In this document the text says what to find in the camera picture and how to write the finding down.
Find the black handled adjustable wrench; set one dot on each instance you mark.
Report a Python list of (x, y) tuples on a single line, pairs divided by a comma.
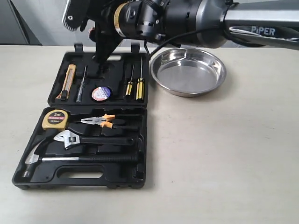
[(70, 139)]

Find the black handled claw hammer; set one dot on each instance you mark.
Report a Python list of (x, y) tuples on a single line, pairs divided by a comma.
[(32, 159)]

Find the clear handle test screwdriver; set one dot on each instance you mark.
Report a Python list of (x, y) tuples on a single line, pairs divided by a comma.
[(80, 90)]

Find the small yellow black screwdriver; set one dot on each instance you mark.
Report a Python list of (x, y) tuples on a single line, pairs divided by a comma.
[(130, 82)]

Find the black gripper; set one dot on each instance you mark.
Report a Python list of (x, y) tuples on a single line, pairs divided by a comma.
[(103, 32)]

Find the yellow tape measure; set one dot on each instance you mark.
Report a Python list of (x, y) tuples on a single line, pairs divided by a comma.
[(56, 119)]

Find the large yellow black screwdriver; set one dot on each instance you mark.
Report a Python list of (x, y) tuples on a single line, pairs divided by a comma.
[(140, 83)]

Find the yellow utility knife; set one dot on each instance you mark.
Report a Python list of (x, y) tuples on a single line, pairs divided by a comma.
[(69, 76)]

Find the black electrical tape roll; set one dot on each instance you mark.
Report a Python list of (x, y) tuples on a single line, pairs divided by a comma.
[(101, 93)]

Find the round stainless steel pan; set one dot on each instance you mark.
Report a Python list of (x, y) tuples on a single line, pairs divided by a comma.
[(187, 72)]

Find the black plastic tool case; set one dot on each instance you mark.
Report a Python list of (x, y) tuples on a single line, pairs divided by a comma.
[(130, 121)]

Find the orange handled pliers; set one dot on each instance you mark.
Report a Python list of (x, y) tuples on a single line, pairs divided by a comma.
[(102, 121)]

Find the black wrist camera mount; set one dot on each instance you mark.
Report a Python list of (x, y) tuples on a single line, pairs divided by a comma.
[(74, 13)]

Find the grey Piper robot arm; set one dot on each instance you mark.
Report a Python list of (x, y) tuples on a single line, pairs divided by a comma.
[(202, 23)]

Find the white backdrop curtain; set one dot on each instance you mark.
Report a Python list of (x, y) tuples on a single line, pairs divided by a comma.
[(44, 17)]

